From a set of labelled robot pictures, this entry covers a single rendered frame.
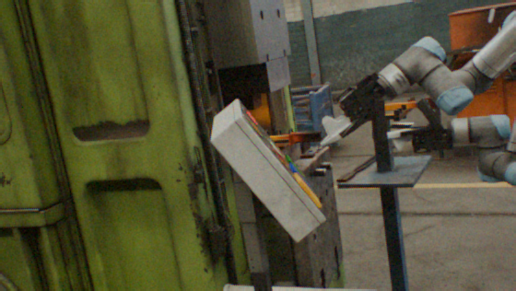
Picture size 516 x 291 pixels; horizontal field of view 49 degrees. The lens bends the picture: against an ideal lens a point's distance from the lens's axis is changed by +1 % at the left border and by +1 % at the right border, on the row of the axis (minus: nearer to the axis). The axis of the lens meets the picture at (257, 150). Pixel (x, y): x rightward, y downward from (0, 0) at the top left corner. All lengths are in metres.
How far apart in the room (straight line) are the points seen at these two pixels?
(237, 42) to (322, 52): 8.11
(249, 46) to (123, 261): 0.77
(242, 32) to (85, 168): 0.61
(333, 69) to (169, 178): 8.29
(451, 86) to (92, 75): 0.99
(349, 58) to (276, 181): 8.56
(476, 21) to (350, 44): 4.65
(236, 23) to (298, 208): 0.72
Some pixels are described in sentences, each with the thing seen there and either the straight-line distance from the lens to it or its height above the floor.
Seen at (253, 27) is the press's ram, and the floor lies 1.37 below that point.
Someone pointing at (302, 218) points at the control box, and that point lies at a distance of 1.16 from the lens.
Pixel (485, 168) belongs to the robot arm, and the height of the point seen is 0.87.
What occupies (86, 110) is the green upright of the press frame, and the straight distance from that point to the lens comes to 1.75.
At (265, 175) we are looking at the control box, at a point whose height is 1.07.
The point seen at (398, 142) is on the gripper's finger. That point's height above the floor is 0.97.
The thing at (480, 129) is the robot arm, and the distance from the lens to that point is 1.73.
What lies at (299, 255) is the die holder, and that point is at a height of 0.65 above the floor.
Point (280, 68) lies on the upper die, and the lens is 1.83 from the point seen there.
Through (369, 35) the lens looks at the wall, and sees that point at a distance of 9.53.
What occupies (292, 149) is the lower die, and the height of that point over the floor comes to 0.96.
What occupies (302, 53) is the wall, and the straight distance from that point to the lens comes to 9.90.
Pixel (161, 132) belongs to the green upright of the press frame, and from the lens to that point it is 1.55.
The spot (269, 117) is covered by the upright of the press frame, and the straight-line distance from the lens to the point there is 2.13.
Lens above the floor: 1.35
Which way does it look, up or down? 12 degrees down
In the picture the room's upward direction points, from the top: 9 degrees counter-clockwise
